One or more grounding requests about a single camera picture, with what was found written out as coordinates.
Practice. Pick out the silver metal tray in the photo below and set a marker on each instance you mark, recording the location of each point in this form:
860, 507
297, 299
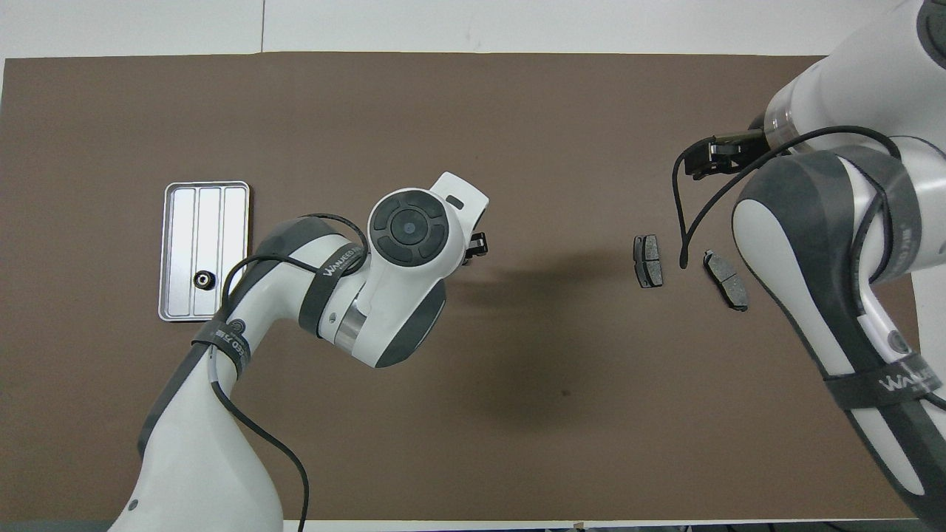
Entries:
185, 236

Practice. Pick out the grey brake pad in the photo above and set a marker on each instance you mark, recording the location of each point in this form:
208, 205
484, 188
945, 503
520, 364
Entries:
648, 261
726, 279

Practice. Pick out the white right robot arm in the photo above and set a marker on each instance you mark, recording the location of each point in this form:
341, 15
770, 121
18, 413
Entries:
813, 236

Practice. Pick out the large black bearing gear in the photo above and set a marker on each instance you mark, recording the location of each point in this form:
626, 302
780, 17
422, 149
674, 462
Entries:
203, 279

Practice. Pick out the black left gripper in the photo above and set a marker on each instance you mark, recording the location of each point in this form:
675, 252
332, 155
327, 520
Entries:
477, 245

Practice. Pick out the brown table mat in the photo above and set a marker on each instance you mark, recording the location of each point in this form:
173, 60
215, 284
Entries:
443, 148

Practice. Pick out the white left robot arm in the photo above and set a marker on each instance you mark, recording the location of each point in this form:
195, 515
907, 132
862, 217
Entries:
403, 251

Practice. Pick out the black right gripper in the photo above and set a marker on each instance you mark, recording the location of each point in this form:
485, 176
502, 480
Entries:
746, 144

